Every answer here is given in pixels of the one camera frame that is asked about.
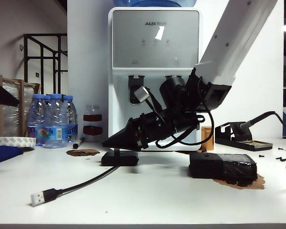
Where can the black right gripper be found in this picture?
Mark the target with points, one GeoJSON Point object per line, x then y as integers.
{"type": "Point", "coordinates": [159, 128]}

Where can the black sponge block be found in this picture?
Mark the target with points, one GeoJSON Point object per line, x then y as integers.
{"type": "Point", "coordinates": [205, 167]}

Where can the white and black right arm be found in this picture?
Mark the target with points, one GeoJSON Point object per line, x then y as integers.
{"type": "Point", "coordinates": [228, 47]}

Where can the black USB hub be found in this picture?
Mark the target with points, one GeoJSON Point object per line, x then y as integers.
{"type": "Point", "coordinates": [126, 159]}

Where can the clear jar with red bands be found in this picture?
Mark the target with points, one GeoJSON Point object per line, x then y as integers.
{"type": "Point", "coordinates": [92, 131]}

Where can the black marker pen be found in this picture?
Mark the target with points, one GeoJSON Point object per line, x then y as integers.
{"type": "Point", "coordinates": [77, 143]}

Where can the clear plastic water bottle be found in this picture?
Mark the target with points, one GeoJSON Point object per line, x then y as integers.
{"type": "Point", "coordinates": [56, 114]}
{"type": "Point", "coordinates": [72, 112]}
{"type": "Point", "coordinates": [36, 114]}

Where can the gold metal cylinder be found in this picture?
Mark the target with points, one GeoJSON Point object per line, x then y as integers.
{"type": "Point", "coordinates": [207, 138]}

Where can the white AUX water dispenser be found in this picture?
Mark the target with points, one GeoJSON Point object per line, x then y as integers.
{"type": "Point", "coordinates": [155, 47]}

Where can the black foam scrap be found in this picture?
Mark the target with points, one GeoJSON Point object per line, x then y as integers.
{"type": "Point", "coordinates": [230, 182]}
{"type": "Point", "coordinates": [245, 184]}

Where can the white tape roll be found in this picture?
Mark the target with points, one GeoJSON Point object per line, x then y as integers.
{"type": "Point", "coordinates": [12, 142]}

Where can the black metal stair railing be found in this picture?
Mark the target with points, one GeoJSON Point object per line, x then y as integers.
{"type": "Point", "coordinates": [26, 59]}

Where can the black soldering iron stand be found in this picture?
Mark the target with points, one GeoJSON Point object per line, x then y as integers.
{"type": "Point", "coordinates": [255, 148]}

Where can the blue water jug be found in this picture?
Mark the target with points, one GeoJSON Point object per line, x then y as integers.
{"type": "Point", "coordinates": [157, 3]}

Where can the blue cloth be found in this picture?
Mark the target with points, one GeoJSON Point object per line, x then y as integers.
{"type": "Point", "coordinates": [2, 155]}

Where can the large brown cork mat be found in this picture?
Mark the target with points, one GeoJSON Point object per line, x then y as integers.
{"type": "Point", "coordinates": [260, 183]}

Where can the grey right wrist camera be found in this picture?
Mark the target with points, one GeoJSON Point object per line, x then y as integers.
{"type": "Point", "coordinates": [141, 94]}

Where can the wooden frame with plastic wrap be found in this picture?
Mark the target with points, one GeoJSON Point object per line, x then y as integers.
{"type": "Point", "coordinates": [26, 114]}

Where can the small black wall sign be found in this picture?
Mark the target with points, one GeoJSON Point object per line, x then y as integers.
{"type": "Point", "coordinates": [37, 75]}

